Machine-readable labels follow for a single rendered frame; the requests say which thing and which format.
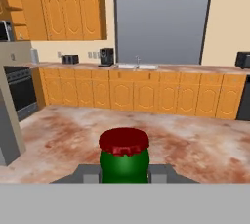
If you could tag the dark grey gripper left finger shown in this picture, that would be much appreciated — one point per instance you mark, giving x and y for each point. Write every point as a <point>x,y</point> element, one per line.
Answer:
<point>87,173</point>

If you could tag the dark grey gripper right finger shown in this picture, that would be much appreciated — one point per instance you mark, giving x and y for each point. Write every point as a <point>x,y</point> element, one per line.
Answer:
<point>161,173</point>

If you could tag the green jar with red lid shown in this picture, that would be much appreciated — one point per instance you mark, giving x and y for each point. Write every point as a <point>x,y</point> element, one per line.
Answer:
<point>124,156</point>

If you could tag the orange base cabinet run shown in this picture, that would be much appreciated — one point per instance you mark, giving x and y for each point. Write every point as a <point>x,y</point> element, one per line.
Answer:
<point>143,92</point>

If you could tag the black oven range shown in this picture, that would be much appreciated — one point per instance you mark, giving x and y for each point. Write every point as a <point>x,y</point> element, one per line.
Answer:
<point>20,91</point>

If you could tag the white sink with tap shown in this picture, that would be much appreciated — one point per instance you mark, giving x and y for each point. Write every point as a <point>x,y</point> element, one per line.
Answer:
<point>137,66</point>

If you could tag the black dishwasher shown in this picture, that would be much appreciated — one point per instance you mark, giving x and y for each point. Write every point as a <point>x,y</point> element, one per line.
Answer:
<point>244,99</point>

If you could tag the black toaster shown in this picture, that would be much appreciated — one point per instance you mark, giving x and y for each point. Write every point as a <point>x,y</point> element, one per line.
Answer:
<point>70,59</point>

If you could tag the black coffee machine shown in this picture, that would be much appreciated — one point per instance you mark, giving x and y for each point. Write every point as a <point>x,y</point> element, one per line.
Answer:
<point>106,56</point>

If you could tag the grey jar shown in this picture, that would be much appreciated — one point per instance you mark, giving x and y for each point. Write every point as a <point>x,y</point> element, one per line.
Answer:
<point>34,55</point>

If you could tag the black toaster oven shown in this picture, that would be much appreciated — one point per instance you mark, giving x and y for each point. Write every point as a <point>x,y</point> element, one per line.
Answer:
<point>243,60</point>

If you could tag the grey window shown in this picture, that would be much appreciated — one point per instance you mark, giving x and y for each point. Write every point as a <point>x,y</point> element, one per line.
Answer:
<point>162,27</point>

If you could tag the black microwave oven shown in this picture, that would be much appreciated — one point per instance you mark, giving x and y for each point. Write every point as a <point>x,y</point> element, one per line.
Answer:
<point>6,30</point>

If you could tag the orange open shelf unit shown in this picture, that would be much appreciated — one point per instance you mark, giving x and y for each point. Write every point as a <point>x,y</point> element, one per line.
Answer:
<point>13,16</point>

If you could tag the orange wall cabinet run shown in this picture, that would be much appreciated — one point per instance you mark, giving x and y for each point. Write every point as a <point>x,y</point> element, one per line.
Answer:
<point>63,14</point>

